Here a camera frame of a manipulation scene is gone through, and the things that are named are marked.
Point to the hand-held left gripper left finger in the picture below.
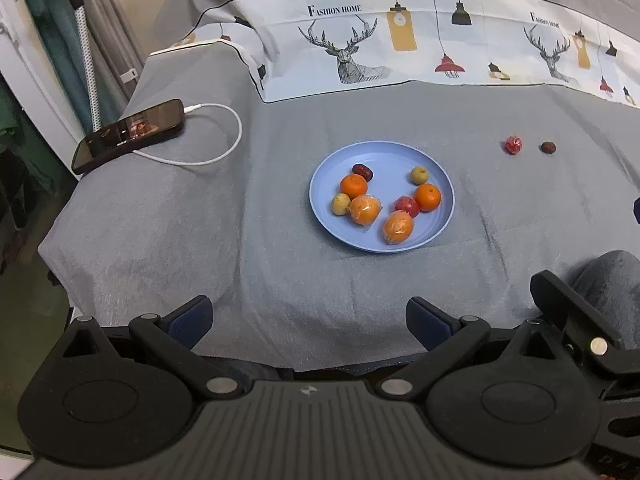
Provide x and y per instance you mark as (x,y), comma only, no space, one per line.
(192,321)

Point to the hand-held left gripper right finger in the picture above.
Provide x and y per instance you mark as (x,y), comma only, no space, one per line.
(429,324)

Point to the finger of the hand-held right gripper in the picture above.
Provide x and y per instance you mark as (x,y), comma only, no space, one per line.
(570,310)

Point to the orange pastry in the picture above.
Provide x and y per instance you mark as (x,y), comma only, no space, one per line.
(365,210)
(398,228)

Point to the red candy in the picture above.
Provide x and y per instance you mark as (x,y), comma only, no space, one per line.
(513,145)
(407,205)

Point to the small bare orange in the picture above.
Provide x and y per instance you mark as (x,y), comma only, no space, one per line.
(428,197)
(354,186)

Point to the small yellow-green fruit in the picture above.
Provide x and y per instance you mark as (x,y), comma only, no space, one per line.
(420,175)
(340,204)

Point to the dark brown jujube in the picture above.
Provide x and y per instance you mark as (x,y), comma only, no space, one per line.
(548,147)

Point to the dark red jujube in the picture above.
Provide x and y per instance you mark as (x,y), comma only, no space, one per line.
(363,172)

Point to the light blue plate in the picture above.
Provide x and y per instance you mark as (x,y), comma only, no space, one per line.
(390,160)

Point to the person's leg in grey pants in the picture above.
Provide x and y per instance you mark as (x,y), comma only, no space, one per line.
(615,280)

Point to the black smartphone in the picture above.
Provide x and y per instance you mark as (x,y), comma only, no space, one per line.
(125,135)

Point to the dark hanging clothes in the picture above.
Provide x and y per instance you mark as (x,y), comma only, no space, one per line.
(20,180)

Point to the white tag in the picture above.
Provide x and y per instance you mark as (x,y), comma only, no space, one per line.
(130,74)

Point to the patterned pole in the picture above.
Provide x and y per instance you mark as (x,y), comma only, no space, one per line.
(89,70)

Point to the grey curtain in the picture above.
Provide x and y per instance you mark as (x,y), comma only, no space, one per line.
(117,20)

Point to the teal cloth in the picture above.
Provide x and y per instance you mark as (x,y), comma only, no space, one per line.
(55,35)

